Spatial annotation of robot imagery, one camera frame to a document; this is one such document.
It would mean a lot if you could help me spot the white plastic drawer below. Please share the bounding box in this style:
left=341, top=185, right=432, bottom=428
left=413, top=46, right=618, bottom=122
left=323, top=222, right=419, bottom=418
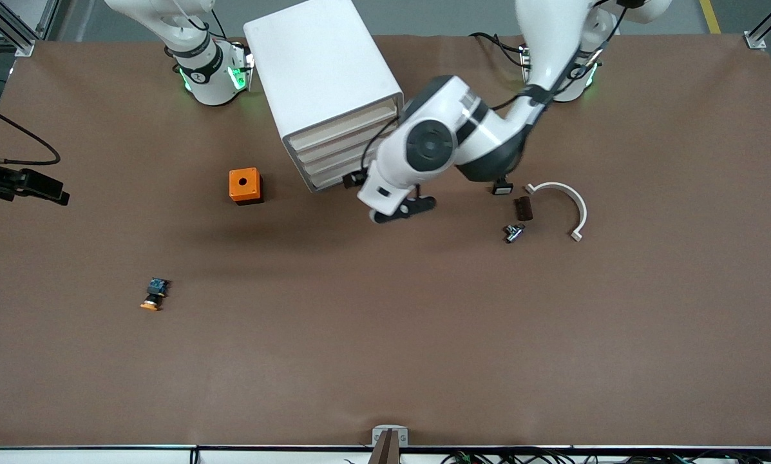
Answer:
left=293, top=119, right=392, bottom=166
left=300, top=139, right=378, bottom=179
left=286, top=97, right=403, bottom=152
left=307, top=158, right=363, bottom=193

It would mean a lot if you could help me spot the orange mushroom push button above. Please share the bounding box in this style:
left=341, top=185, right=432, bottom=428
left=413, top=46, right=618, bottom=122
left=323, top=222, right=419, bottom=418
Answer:
left=140, top=278, right=171, bottom=313

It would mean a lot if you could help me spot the white drawer cabinet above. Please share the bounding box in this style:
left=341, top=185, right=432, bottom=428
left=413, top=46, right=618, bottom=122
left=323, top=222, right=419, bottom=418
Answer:
left=243, top=0, right=408, bottom=194

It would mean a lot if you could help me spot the white curved plastic clamp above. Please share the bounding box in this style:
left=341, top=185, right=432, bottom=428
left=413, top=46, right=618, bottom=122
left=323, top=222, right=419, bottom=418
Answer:
left=524, top=182, right=588, bottom=242

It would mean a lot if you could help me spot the brown mounting bar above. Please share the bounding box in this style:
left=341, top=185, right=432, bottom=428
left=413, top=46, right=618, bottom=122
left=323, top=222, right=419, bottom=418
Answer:
left=369, top=430, right=400, bottom=464

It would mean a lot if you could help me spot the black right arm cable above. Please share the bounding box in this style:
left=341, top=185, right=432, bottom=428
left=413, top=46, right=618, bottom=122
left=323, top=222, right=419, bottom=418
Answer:
left=0, top=97, right=61, bottom=166

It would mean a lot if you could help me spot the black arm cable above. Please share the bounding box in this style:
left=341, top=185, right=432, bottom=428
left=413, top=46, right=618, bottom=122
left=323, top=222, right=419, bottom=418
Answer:
left=0, top=97, right=61, bottom=166
left=343, top=116, right=402, bottom=189

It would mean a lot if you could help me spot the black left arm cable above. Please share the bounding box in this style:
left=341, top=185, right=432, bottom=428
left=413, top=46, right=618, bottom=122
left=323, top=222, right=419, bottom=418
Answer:
left=343, top=116, right=402, bottom=189

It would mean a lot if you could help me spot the aluminium frame profile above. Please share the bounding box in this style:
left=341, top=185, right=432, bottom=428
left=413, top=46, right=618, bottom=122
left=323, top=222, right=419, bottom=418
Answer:
left=0, top=0, right=61, bottom=57
left=744, top=0, right=771, bottom=49

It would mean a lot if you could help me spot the orange button enclosure box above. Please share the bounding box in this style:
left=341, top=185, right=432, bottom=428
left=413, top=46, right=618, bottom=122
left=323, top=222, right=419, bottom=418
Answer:
left=229, top=168, right=264, bottom=206

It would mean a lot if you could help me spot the black base cable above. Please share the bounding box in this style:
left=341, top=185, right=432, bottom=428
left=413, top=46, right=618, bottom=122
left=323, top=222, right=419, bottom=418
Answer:
left=469, top=32, right=528, bottom=68

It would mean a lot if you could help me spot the grey metal bracket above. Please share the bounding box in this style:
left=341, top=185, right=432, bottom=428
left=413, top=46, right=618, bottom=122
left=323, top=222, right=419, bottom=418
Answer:
left=372, top=425, right=409, bottom=447

